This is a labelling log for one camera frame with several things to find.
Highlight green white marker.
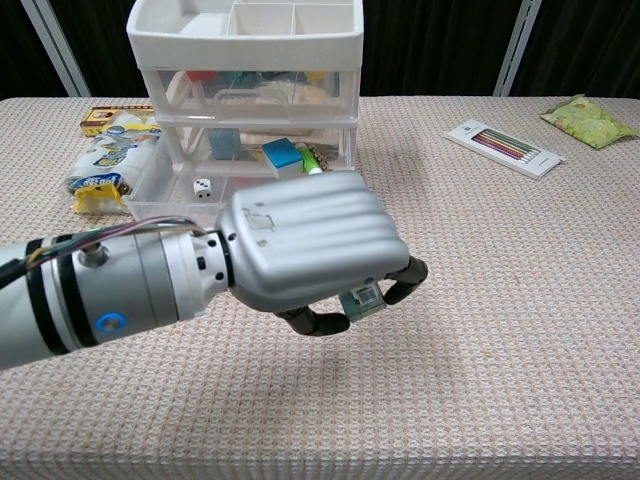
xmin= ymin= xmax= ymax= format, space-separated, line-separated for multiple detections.
xmin=298 ymin=143 xmax=324 ymax=177

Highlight beige woven tablecloth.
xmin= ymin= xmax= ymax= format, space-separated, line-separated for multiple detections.
xmin=0 ymin=95 xmax=640 ymax=480

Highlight black pleated curtain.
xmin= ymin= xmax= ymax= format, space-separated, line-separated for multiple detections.
xmin=0 ymin=0 xmax=640 ymax=101

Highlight brown yellow printed box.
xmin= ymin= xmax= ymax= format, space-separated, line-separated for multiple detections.
xmin=79 ymin=104 xmax=156 ymax=139

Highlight white coloured pencil box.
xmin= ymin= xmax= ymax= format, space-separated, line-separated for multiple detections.
xmin=443 ymin=118 xmax=565 ymax=182

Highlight small teal clear box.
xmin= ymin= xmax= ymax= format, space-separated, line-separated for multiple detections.
xmin=338 ymin=282 xmax=387 ymax=321

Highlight paper roll pack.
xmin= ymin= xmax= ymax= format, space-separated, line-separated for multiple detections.
xmin=64 ymin=113 xmax=164 ymax=215

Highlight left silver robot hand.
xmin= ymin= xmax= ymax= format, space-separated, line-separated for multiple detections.
xmin=214 ymin=170 xmax=430 ymax=337

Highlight green snack packet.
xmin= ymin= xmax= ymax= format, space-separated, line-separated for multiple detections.
xmin=539 ymin=93 xmax=640 ymax=150

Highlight white plastic drawer unit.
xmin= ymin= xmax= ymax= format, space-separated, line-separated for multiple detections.
xmin=125 ymin=0 xmax=364 ymax=176

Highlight white plastic container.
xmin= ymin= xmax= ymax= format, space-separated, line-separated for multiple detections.
xmin=142 ymin=67 xmax=359 ymax=122

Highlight grey metal frame post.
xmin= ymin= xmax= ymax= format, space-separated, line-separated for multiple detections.
xmin=493 ymin=0 xmax=542 ymax=98
xmin=19 ymin=0 xmax=92 ymax=98

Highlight teal block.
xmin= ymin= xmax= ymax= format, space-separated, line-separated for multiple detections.
xmin=207 ymin=128 xmax=242 ymax=160

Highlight blue white block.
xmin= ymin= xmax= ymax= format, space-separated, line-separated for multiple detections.
xmin=262 ymin=138 xmax=305 ymax=180

